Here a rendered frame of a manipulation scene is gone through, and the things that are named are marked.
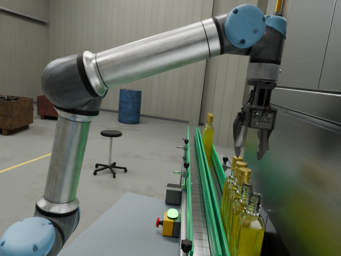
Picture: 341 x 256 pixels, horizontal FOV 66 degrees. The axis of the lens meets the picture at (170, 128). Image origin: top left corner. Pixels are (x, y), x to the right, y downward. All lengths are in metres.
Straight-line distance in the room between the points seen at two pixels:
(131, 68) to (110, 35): 8.63
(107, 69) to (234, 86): 5.28
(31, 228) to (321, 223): 0.66
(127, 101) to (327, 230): 6.71
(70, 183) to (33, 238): 0.16
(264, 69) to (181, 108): 7.55
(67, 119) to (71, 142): 0.06
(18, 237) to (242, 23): 0.66
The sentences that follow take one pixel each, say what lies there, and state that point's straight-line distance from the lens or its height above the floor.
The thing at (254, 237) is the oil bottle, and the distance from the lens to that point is 0.70.
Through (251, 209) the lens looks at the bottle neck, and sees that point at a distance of 0.68.
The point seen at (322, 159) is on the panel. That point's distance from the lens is 0.66.
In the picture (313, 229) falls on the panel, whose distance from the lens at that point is 0.69.
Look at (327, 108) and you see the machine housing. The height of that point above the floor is 1.36.
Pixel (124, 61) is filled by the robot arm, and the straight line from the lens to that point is 0.53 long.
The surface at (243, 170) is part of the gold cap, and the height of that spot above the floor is 1.16.
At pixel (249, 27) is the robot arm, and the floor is 1.50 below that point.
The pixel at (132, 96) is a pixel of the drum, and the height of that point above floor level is 0.75.
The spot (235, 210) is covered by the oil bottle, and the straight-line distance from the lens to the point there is 0.73.
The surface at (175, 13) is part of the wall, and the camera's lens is 8.46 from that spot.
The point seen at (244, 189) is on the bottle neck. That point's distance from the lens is 0.72.
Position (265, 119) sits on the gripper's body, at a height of 1.32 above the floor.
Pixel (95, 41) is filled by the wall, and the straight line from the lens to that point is 9.41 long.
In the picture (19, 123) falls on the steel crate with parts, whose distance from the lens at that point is 5.88.
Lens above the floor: 1.40
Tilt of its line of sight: 11 degrees down
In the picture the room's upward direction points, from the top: 6 degrees clockwise
